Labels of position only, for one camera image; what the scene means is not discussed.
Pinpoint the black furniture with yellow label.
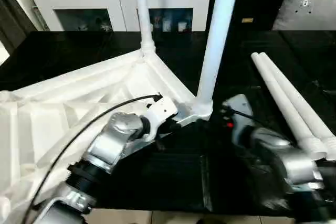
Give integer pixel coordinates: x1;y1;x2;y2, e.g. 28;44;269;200
209;0;292;33

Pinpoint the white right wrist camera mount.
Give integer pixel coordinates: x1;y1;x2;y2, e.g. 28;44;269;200
222;93;255;124

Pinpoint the grey curtain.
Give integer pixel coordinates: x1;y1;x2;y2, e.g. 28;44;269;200
0;0;37;55

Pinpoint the white plastic table leg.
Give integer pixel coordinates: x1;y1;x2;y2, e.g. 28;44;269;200
192;0;243;120
258;52;336;161
250;52;328;161
133;0;156;57

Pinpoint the grey cushion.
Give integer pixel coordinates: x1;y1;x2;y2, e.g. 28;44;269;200
272;0;336;31

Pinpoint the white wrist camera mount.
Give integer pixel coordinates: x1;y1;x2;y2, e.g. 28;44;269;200
222;93;255;124
141;95;180;141

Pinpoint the white plastic table top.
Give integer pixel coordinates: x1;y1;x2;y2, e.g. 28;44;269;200
0;47;214;210

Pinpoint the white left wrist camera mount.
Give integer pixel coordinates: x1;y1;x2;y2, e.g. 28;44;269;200
141;95;180;141

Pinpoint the black work mat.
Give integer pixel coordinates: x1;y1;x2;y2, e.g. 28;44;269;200
0;29;336;213

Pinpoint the white glass-door cabinet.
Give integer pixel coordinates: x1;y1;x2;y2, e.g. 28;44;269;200
24;0;213;33

